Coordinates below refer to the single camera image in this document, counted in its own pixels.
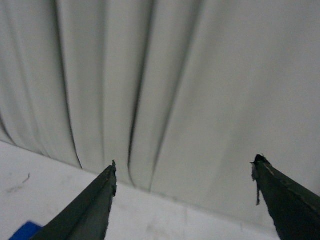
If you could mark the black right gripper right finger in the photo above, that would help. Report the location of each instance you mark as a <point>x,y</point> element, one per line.
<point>294,209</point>

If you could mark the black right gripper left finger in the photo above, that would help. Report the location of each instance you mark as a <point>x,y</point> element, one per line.
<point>87,216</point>

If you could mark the blue plastic part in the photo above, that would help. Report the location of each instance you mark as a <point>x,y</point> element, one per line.
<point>26,231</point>

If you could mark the white pleated curtain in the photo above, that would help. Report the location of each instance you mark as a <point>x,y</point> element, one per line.
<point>182,94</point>

